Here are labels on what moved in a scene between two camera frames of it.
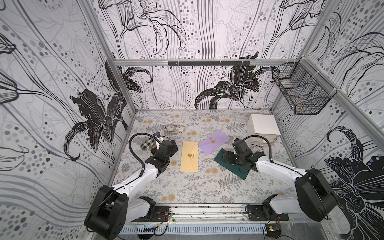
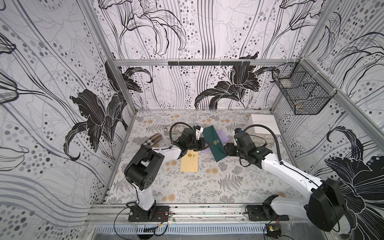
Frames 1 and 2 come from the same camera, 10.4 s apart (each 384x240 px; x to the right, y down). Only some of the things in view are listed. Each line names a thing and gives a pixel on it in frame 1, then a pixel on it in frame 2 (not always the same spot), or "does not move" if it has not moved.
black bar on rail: [209, 63] does not move
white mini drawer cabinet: [264, 125] does not move
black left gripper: [174, 149] → [201, 146]
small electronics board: [273, 230] does not move
